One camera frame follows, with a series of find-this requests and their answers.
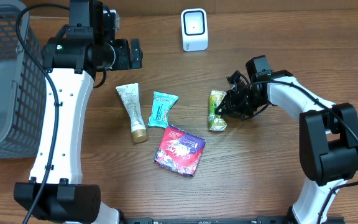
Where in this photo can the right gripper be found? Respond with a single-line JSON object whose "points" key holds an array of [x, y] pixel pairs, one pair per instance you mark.
{"points": [[234, 108]]}

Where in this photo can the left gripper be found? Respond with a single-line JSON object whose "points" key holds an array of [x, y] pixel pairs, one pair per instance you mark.
{"points": [[127, 61]]}

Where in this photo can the white tube gold cap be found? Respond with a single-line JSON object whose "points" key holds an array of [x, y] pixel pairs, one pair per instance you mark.
{"points": [[130, 98]]}

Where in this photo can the teal tissue pack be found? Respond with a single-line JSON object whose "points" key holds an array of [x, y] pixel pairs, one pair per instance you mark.
{"points": [[161, 106]]}

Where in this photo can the red purple liner pack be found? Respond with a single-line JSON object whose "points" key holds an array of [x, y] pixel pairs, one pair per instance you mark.
{"points": [[179, 151]]}

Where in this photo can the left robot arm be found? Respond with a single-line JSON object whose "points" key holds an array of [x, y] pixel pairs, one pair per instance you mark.
{"points": [[70, 61]]}

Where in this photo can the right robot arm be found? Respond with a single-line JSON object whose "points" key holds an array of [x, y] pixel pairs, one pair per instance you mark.
{"points": [[328, 134]]}

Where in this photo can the white barcode scanner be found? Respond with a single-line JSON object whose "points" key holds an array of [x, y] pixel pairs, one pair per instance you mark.
{"points": [[194, 29]]}

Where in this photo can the grey plastic shopping basket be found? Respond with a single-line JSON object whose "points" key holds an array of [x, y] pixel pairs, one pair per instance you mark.
{"points": [[22, 86]]}

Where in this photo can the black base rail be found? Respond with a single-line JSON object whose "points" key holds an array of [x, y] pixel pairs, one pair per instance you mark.
{"points": [[258, 220]]}

